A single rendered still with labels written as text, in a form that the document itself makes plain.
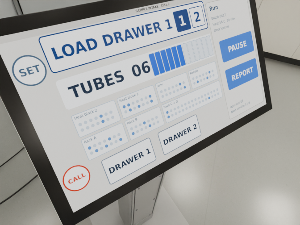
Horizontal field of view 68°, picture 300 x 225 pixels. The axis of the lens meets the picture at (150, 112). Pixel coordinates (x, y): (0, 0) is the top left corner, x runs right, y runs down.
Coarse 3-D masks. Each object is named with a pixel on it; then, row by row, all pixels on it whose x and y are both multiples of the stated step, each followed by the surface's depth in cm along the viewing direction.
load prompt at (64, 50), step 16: (144, 16) 36; (160, 16) 38; (176, 16) 39; (192, 16) 41; (64, 32) 31; (80, 32) 32; (96, 32) 33; (112, 32) 34; (128, 32) 35; (144, 32) 37; (160, 32) 38; (176, 32) 40; (192, 32) 41; (48, 48) 30; (64, 48) 31; (80, 48) 32; (96, 48) 33; (112, 48) 34; (128, 48) 36; (48, 64) 31; (64, 64) 32; (80, 64) 33
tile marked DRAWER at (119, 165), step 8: (136, 144) 38; (144, 144) 39; (120, 152) 37; (128, 152) 37; (136, 152) 38; (144, 152) 39; (152, 152) 40; (104, 160) 36; (112, 160) 36; (120, 160) 37; (128, 160) 38; (136, 160) 38; (144, 160) 39; (152, 160) 40; (104, 168) 36; (112, 168) 36; (120, 168) 37; (128, 168) 38; (136, 168) 38; (112, 176) 37; (120, 176) 37
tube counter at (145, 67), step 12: (204, 36) 43; (168, 48) 39; (180, 48) 40; (192, 48) 42; (204, 48) 43; (132, 60) 36; (144, 60) 37; (156, 60) 38; (168, 60) 39; (180, 60) 41; (192, 60) 42; (132, 72) 36; (144, 72) 37; (156, 72) 38; (168, 72) 40
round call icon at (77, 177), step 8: (72, 168) 33; (80, 168) 34; (88, 168) 35; (64, 176) 33; (72, 176) 34; (80, 176) 34; (88, 176) 35; (64, 184) 33; (72, 184) 34; (80, 184) 34; (88, 184) 35; (72, 192) 34
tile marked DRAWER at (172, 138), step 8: (184, 120) 42; (192, 120) 43; (168, 128) 41; (176, 128) 42; (184, 128) 43; (192, 128) 43; (160, 136) 40; (168, 136) 41; (176, 136) 42; (184, 136) 43; (192, 136) 44; (160, 144) 40; (168, 144) 41; (176, 144) 42; (184, 144) 43; (168, 152) 41
